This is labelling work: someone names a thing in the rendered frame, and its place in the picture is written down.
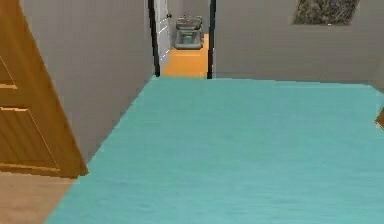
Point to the grey mottled wall picture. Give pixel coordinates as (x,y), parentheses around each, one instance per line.
(325,11)

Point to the brown wooden furniture corner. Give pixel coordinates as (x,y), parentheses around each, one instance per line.
(381,119)

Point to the white room door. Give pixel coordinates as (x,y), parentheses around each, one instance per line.
(163,30)

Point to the brown wooden room door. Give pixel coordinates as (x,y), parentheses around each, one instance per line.
(26,110)

